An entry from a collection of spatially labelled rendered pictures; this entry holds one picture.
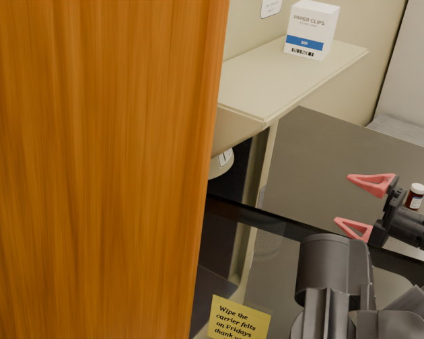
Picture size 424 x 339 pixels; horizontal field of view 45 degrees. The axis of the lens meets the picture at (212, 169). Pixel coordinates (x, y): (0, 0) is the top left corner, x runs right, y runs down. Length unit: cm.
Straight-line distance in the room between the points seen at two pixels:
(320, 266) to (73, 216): 28
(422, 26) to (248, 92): 313
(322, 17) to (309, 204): 84
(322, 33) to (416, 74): 306
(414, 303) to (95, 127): 32
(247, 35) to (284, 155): 101
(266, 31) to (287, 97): 18
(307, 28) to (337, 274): 32
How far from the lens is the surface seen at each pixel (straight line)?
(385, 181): 95
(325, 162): 165
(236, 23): 63
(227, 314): 67
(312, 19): 67
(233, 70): 60
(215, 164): 75
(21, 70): 57
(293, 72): 62
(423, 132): 368
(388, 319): 44
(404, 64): 371
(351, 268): 50
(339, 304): 48
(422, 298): 46
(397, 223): 94
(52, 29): 51
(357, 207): 147
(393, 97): 379
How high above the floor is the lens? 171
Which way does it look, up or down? 31 degrees down
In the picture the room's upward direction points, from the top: 7 degrees clockwise
